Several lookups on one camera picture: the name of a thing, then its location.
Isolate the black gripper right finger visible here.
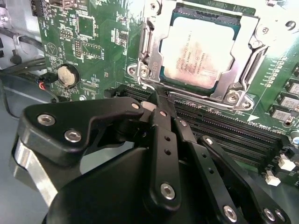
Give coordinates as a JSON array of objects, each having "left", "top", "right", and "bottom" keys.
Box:
[{"left": 163, "top": 91, "right": 292, "bottom": 224}]

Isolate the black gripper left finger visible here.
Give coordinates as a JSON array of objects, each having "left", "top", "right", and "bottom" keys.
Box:
[{"left": 8, "top": 86, "right": 182, "bottom": 209}]

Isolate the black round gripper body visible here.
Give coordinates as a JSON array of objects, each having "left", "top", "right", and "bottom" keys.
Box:
[{"left": 42, "top": 147, "right": 211, "bottom": 224}]

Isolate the metal socket cover frame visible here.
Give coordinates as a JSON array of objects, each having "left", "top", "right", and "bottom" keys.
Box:
[{"left": 146, "top": 1, "right": 261, "bottom": 100}]

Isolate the silver square CPU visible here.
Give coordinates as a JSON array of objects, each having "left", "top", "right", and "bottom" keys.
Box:
[{"left": 160, "top": 9, "right": 241, "bottom": 91}]

